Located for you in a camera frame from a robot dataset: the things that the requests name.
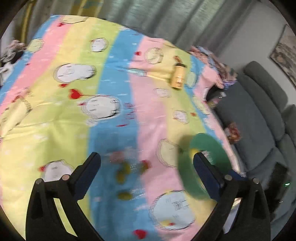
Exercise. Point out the green plastic bowl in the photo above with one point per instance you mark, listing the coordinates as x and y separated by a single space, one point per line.
203 166

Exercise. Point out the framed wall picture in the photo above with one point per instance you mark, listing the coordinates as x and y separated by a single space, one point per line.
284 54

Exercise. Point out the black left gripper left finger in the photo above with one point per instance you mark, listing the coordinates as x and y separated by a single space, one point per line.
43 221

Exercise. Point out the colourful striped cartoon tablecloth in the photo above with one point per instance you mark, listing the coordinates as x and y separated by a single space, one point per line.
88 85

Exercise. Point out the grey sofa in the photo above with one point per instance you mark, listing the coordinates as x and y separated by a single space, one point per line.
257 105

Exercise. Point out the small green fruit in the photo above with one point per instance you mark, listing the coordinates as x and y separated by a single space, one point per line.
125 195

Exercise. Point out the yellow thermos bottle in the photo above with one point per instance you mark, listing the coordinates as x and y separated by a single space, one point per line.
179 73

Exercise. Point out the red snack packet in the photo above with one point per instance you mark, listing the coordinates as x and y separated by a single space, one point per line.
232 133

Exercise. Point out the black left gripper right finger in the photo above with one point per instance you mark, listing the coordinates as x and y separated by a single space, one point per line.
252 221

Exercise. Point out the red tomato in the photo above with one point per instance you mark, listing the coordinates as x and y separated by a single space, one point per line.
144 166

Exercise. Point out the grey-green curtain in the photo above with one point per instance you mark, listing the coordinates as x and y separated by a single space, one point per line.
209 24

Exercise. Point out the pile of folded clothes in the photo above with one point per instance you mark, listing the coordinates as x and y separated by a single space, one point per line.
225 75

